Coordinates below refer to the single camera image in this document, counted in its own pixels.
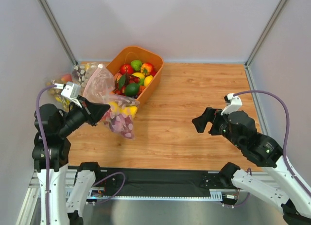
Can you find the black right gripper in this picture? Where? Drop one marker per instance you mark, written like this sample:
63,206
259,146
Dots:
214,123

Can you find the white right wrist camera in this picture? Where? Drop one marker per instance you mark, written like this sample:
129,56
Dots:
233,104

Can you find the green fake lime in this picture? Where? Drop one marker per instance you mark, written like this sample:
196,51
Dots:
132,89

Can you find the yellow fake lemon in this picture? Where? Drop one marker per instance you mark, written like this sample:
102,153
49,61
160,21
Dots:
129,111
147,80

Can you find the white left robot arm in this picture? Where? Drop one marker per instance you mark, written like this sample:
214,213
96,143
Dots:
51,158

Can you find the yellow fake lemon in basket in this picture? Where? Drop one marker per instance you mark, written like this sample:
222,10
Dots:
147,80

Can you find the red fake apple in basket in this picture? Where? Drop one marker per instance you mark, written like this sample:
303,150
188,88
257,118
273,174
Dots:
126,68

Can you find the clear bag with banana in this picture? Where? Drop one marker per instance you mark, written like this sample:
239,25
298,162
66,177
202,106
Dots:
56,93

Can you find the orange plastic basket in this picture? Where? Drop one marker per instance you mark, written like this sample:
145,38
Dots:
151,64

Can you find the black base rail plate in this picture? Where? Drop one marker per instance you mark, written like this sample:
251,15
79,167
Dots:
155,182

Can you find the clear polka dot zip bag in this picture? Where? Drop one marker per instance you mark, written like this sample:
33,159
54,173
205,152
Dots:
99,89

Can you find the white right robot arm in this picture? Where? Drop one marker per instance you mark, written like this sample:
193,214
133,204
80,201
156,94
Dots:
240,130

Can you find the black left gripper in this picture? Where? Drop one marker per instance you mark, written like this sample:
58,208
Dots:
86,112

